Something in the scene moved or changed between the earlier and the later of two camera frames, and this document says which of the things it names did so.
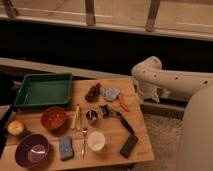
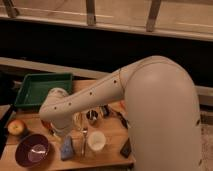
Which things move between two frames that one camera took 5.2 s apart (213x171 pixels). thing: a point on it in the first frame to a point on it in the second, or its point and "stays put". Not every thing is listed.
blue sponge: x=66 y=148 stays put
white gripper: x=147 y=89 to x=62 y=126
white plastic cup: x=96 y=140 stays put
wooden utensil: x=76 y=122 stays put
